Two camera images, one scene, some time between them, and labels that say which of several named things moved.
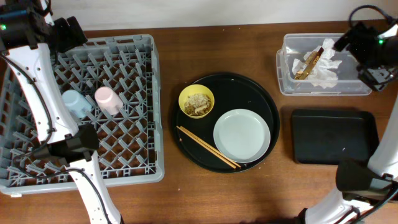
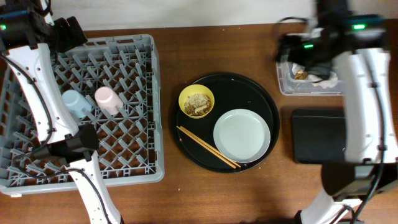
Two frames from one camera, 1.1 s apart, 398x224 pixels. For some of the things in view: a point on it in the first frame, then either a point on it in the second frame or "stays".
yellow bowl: [196, 101] stays
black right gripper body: [352, 38] → [289, 52]
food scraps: [198, 104] stays
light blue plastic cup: [78, 104] stays
